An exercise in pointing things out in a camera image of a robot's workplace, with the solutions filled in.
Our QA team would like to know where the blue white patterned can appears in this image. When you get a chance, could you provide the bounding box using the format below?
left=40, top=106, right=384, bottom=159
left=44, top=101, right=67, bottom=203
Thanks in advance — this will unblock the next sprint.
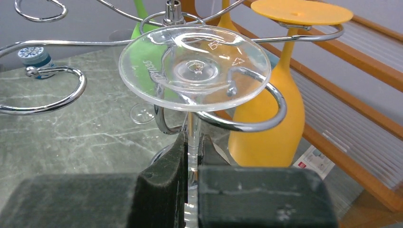
left=17, top=47, right=56, bottom=68

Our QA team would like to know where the orange plastic cup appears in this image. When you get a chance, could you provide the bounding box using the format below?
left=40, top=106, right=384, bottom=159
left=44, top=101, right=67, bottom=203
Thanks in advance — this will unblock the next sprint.
left=198, top=12, right=248, bottom=67

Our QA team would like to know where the chrome wine glass rack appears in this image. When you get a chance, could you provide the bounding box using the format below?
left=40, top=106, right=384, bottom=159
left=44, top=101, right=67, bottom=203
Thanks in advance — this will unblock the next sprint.
left=0, top=0, right=345, bottom=167

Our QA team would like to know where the green plastic wine glass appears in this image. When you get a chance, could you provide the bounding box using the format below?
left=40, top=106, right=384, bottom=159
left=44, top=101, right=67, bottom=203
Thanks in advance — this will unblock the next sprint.
left=130, top=0, right=167, bottom=96

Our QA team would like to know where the clear wine glass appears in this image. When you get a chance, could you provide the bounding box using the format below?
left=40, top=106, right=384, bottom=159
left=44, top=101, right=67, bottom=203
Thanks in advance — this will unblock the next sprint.
left=118, top=25, right=271, bottom=228

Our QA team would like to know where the wooden shelf rack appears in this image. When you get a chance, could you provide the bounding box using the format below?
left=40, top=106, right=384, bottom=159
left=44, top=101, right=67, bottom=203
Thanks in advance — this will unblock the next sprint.
left=216, top=0, right=403, bottom=228

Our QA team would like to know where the small white red box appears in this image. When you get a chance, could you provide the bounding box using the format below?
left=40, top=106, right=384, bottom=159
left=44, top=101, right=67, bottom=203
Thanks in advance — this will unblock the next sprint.
left=292, top=145, right=335, bottom=180

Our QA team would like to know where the yellow plastic wine glass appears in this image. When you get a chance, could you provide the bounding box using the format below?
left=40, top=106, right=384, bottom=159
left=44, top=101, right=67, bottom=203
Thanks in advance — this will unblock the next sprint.
left=228, top=0, right=355, bottom=168

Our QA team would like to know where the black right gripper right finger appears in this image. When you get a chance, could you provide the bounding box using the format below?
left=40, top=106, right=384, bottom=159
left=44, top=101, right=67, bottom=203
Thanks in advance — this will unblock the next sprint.
left=198, top=134, right=339, bottom=228

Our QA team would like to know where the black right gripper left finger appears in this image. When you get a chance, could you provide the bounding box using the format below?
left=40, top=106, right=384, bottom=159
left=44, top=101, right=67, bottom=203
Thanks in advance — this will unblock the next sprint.
left=0, top=133, right=187, bottom=228

